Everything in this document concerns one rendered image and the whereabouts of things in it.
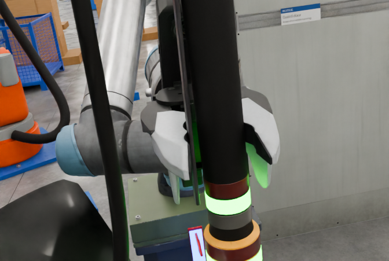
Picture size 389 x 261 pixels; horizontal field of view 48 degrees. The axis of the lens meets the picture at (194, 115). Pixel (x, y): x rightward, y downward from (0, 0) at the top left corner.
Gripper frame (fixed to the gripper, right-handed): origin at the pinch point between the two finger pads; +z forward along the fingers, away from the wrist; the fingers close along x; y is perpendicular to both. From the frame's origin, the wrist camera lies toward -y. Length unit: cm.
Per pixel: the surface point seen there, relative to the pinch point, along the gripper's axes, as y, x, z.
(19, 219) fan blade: 6.7, 16.2, -7.9
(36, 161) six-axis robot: 145, 108, -355
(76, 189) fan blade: 7.4, 12.2, -12.7
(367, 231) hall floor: 149, -110, -175
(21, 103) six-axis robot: 94, 112, -370
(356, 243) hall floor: 149, -99, -168
